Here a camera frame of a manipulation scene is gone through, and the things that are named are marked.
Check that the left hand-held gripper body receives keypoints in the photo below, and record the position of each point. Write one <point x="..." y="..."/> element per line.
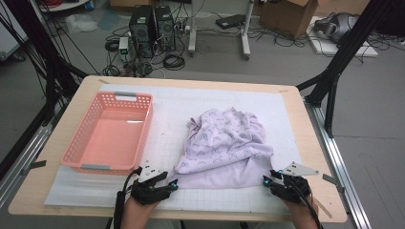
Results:
<point x="148" y="194"/>

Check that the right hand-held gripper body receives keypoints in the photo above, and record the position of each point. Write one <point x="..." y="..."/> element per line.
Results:
<point x="293" y="191"/>

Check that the lilac printed towel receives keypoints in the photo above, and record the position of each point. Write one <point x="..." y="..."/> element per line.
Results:
<point x="223" y="143"/>

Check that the pink plastic basket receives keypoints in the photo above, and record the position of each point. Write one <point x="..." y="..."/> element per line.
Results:
<point x="108" y="140"/>

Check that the person's left hand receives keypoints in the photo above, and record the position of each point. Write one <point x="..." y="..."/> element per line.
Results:
<point x="138" y="210"/>

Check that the person's right hand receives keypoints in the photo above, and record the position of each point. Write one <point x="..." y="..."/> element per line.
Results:
<point x="302" y="211"/>

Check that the white grid mat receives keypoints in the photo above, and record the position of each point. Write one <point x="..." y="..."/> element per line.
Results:
<point x="191" y="98"/>

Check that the white power adapter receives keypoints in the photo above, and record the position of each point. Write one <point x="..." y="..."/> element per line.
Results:
<point x="123" y="47"/>

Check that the white foam board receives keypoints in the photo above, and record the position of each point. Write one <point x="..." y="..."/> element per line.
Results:
<point x="328" y="47"/>

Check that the black computer tower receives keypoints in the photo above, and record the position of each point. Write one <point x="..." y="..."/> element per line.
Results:
<point x="165" y="28"/>
<point x="141" y="31"/>

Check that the brown cardboard box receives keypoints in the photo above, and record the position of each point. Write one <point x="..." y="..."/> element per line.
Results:
<point x="286" y="17"/>
<point x="127" y="3"/>

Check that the grey plastic device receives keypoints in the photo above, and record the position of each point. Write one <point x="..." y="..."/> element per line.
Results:
<point x="337" y="27"/>

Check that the black flat box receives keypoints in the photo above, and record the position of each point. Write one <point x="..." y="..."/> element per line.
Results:
<point x="230" y="21"/>

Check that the blue-green sheet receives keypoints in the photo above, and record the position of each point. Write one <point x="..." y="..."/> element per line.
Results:
<point x="109" y="20"/>

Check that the clear plastic bag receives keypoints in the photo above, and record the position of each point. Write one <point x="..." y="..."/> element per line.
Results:
<point x="81" y="23"/>

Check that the white round table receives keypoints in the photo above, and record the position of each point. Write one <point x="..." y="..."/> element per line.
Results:
<point x="63" y="6"/>

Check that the white cabinet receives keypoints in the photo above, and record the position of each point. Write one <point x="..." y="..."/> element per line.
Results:
<point x="9" y="38"/>

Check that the aluminium rail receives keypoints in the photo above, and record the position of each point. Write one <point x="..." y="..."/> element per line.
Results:
<point x="347" y="178"/>
<point x="28" y="152"/>

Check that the black metal frame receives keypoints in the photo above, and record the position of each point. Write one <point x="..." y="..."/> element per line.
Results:
<point x="344" y="47"/>
<point x="41" y="47"/>

